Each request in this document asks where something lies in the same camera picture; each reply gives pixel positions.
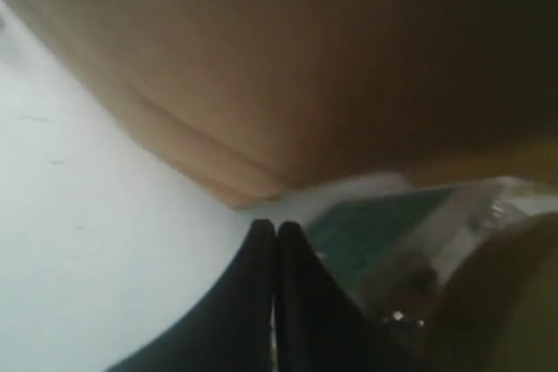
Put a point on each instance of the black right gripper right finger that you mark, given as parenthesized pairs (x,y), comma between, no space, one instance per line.
(318,326)

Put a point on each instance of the clear nut jar gold lid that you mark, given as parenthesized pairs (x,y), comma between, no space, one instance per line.
(464,275)

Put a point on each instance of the large brown paper bag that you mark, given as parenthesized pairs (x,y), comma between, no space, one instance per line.
(254,98)

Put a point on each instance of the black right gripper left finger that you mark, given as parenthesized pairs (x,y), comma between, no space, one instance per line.
(229,328)

